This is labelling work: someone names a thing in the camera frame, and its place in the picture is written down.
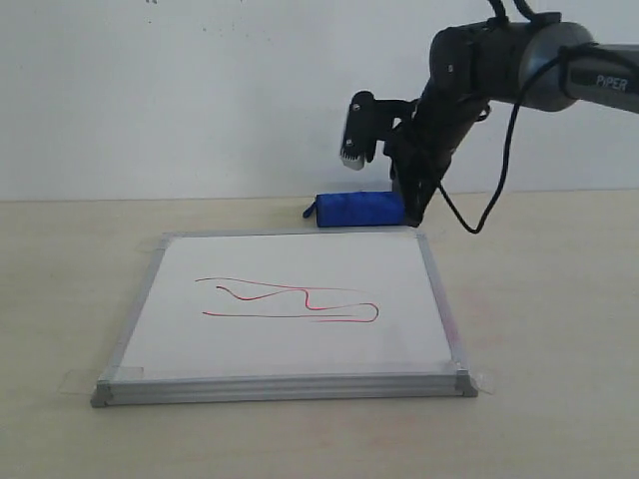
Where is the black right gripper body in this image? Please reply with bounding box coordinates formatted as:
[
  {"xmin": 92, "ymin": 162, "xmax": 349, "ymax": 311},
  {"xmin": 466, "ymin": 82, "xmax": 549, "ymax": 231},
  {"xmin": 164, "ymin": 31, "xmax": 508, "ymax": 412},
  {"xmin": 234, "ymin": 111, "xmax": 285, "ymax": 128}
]
[{"xmin": 383, "ymin": 97, "xmax": 487, "ymax": 180}]

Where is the blue cloth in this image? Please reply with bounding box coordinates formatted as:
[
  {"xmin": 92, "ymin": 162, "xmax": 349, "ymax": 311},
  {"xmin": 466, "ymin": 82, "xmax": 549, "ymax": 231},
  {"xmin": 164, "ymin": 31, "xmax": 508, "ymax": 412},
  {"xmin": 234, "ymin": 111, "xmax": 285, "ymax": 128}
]
[{"xmin": 303, "ymin": 192, "xmax": 405, "ymax": 228}]

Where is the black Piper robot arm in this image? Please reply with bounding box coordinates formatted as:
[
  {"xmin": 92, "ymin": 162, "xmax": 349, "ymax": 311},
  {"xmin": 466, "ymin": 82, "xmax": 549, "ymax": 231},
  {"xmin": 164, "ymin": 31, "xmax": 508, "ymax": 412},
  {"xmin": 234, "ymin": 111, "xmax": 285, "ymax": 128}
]
[{"xmin": 384, "ymin": 19, "xmax": 638, "ymax": 227}]

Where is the clear tape front right corner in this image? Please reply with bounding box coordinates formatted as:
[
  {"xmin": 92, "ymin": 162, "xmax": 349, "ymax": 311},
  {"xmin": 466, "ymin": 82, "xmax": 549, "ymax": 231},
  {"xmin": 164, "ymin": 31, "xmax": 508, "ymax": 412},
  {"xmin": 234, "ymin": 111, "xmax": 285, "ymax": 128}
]
[{"xmin": 444, "ymin": 360, "xmax": 497, "ymax": 397}]

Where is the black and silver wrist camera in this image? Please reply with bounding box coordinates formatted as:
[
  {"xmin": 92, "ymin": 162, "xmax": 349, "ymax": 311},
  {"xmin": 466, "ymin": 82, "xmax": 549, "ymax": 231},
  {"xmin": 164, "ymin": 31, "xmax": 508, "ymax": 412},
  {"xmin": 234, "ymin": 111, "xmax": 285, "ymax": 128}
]
[{"xmin": 339, "ymin": 91, "xmax": 417, "ymax": 171}]

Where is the white board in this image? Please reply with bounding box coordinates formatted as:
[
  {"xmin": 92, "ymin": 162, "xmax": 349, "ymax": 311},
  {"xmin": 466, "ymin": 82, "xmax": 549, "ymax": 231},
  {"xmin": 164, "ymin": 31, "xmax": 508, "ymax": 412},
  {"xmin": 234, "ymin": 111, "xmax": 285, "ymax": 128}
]
[{"xmin": 91, "ymin": 228, "xmax": 478, "ymax": 408}]

